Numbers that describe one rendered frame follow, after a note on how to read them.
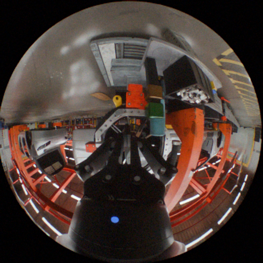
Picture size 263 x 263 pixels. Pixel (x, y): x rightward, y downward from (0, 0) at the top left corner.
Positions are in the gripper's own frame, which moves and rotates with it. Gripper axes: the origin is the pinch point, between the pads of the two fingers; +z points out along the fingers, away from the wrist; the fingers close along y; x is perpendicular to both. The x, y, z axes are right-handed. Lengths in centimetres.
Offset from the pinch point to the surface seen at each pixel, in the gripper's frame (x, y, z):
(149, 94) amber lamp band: 9.9, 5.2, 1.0
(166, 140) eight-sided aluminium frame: -17.5, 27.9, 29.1
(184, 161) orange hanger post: -38, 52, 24
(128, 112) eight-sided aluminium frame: 1.7, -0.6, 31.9
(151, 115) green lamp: 5.0, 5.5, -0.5
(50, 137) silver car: -59, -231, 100
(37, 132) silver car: -30, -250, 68
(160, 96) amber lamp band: 10.0, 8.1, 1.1
